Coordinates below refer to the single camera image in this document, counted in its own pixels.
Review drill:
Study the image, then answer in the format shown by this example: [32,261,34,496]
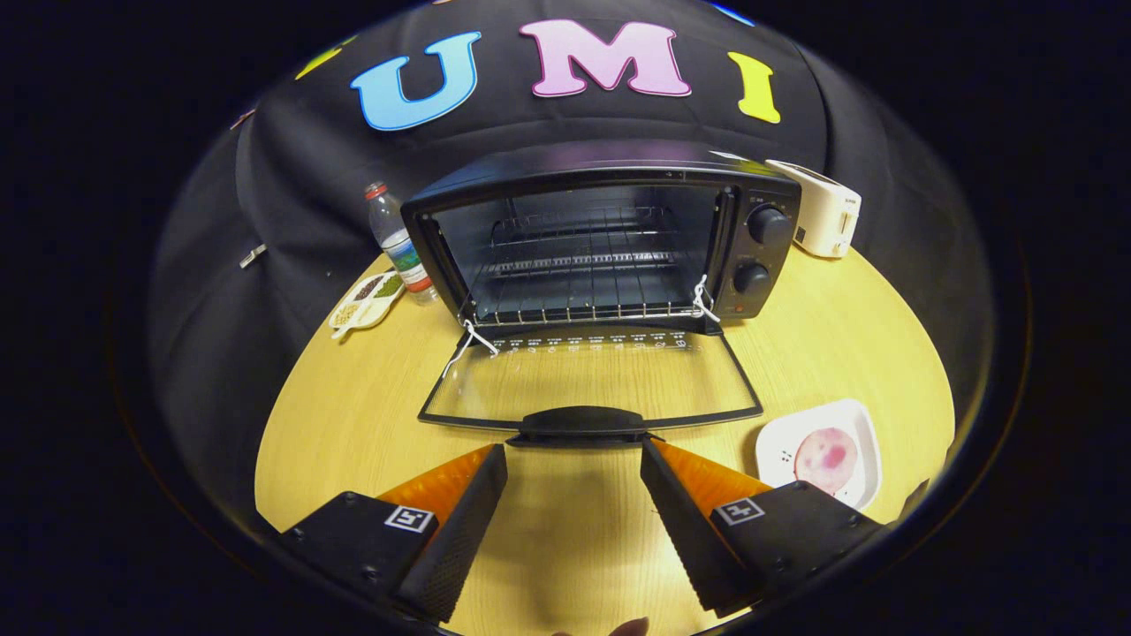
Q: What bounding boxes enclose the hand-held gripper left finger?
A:
[281,443,510,624]

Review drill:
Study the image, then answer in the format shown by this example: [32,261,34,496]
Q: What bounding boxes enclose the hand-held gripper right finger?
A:
[640,436,884,619]

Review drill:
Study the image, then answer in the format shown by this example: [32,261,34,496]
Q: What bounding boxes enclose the white square plate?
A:
[755,398,883,511]

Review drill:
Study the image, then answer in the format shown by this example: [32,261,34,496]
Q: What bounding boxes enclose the pink ham slice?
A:
[793,428,860,496]

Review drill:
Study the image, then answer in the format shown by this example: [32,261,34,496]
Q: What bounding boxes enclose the black toaster oven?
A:
[400,141,803,447]

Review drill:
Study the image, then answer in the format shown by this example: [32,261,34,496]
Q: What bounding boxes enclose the white bread toaster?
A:
[765,159,862,259]

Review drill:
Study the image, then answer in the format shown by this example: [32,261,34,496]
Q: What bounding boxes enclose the white divided snack tray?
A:
[328,270,406,341]

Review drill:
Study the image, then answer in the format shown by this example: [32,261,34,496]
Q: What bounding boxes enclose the clear plastic water bottle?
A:
[366,182,440,306]

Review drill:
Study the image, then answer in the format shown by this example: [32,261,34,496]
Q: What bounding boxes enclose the black backdrop cloth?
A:
[148,0,995,531]

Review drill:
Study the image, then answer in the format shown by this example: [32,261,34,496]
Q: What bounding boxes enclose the white string loop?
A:
[442,320,500,379]
[692,275,722,323]

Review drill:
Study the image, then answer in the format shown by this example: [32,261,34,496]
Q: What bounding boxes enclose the metal wire oven rack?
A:
[473,208,708,326]

